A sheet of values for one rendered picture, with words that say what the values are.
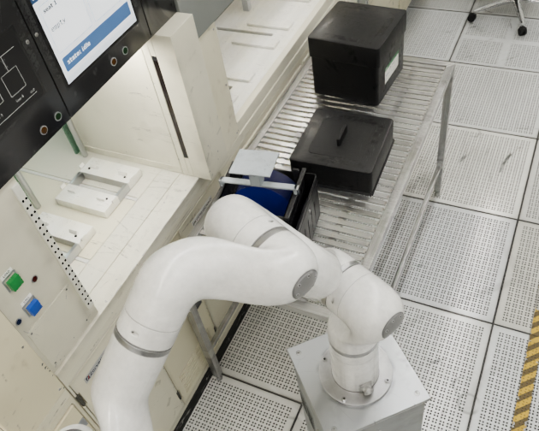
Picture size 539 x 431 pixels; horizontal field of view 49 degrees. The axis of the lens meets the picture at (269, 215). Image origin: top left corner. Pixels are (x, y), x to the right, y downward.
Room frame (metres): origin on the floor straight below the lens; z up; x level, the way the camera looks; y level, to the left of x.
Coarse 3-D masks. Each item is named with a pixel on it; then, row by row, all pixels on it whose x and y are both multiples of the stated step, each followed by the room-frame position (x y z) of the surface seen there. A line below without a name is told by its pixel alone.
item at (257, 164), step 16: (240, 160) 1.25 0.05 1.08; (256, 160) 1.24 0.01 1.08; (272, 160) 1.23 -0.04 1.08; (240, 176) 1.37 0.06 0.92; (256, 176) 1.21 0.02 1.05; (224, 192) 1.25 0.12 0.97; (304, 192) 1.27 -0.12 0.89; (288, 208) 1.13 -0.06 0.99; (304, 208) 1.24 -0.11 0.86; (288, 224) 1.11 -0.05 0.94
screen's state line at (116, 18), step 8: (120, 8) 1.38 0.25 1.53; (128, 8) 1.40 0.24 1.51; (112, 16) 1.35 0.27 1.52; (120, 16) 1.37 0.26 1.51; (104, 24) 1.32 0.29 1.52; (112, 24) 1.34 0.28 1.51; (96, 32) 1.29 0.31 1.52; (104, 32) 1.31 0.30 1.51; (88, 40) 1.27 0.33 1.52; (96, 40) 1.28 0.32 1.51; (80, 48) 1.24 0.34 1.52; (88, 48) 1.26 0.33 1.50; (64, 56) 1.20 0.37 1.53; (72, 56) 1.21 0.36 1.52; (80, 56) 1.23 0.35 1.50; (64, 64) 1.19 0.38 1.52; (72, 64) 1.20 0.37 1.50
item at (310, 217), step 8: (288, 176) 1.33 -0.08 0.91; (304, 176) 1.31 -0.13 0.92; (312, 176) 1.30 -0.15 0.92; (312, 184) 1.26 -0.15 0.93; (312, 192) 1.24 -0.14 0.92; (312, 200) 1.23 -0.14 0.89; (312, 208) 1.22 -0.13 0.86; (304, 216) 1.15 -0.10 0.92; (312, 216) 1.22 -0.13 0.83; (304, 224) 1.14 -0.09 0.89; (312, 224) 1.21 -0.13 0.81; (304, 232) 1.13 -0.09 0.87; (312, 232) 1.20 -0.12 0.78
